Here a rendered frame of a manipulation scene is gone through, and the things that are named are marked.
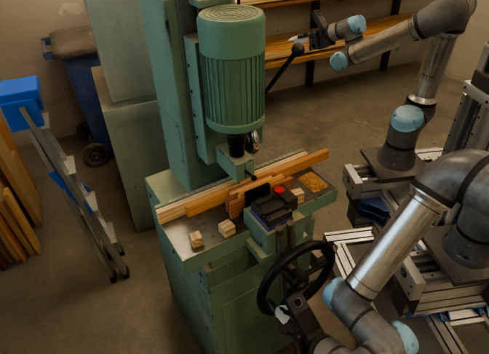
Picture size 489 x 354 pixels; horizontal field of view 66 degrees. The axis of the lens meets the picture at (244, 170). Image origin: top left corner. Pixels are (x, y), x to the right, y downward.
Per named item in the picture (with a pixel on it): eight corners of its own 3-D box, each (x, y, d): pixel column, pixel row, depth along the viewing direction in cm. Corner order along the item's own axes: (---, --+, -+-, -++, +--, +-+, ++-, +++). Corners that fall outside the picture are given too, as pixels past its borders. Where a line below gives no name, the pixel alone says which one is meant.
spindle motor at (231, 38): (224, 142, 104) (216, 27, 85) (196, 116, 116) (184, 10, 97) (276, 124, 111) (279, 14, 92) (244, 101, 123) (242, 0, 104)
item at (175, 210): (160, 224, 120) (157, 213, 117) (158, 221, 122) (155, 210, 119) (307, 164, 144) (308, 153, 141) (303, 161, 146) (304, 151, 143)
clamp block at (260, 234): (265, 256, 113) (265, 236, 107) (242, 229, 122) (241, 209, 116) (304, 237, 119) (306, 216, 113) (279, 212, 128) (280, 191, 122)
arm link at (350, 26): (359, 37, 152) (354, 16, 149) (338, 43, 160) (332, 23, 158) (370, 31, 156) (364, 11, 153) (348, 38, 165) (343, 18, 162)
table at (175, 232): (198, 299, 105) (196, 285, 102) (158, 231, 126) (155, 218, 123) (356, 215, 130) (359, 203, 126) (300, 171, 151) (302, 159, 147)
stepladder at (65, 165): (105, 288, 209) (-13, 103, 135) (99, 256, 228) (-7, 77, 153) (133, 276, 213) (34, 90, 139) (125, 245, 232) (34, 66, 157)
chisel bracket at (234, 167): (236, 186, 121) (235, 165, 116) (216, 165, 131) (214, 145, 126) (255, 179, 124) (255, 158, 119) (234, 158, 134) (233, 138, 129)
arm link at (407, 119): (380, 142, 152) (387, 112, 144) (393, 128, 160) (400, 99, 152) (410, 152, 146) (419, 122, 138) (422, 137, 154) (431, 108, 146)
